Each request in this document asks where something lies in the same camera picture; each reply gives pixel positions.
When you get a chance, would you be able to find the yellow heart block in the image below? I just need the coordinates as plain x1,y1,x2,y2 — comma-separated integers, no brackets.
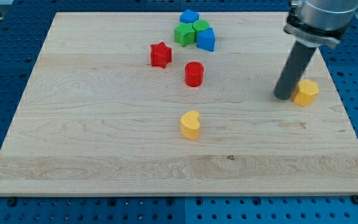
180,110,201,140

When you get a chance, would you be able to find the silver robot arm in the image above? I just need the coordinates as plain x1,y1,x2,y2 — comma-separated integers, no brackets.
284,0,358,49

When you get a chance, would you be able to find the red cylinder block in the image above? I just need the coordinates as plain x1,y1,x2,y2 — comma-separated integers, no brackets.
185,61,204,87

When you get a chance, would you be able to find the red star block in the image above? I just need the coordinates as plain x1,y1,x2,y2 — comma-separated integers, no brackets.
150,42,172,69

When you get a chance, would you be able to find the blue triangular block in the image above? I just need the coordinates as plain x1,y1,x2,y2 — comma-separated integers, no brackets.
196,27,216,52

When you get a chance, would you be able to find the green star block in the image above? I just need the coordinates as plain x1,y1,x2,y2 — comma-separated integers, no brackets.
174,22,195,47

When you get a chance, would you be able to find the green cylinder block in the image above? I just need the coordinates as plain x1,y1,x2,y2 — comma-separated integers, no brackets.
192,19,209,42

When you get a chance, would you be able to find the blue pentagon block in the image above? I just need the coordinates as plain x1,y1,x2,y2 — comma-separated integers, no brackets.
180,9,200,24

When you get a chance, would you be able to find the yellow hexagon block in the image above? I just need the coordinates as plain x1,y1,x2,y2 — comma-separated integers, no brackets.
292,79,319,106

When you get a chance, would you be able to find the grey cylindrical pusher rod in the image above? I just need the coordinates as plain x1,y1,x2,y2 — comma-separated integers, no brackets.
273,41,316,100

